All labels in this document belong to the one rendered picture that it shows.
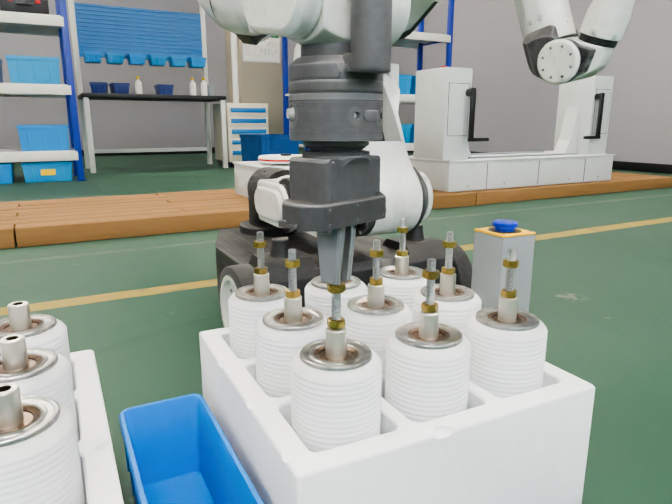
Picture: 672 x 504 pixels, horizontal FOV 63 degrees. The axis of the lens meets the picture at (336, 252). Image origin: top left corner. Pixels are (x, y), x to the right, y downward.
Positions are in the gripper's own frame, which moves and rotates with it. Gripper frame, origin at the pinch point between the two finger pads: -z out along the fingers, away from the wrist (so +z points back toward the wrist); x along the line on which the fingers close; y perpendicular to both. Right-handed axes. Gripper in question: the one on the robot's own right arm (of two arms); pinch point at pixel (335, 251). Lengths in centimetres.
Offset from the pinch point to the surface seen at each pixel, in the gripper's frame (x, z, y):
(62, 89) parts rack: 157, 37, 443
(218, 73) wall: 512, 84, 712
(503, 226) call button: 43.1, -3.9, 2.3
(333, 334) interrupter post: -1.0, -8.4, -0.6
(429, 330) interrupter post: 10.0, -10.0, -5.0
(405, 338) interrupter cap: 8.1, -10.9, -3.2
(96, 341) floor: 10, -37, 83
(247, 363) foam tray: 2.0, -18.3, 17.4
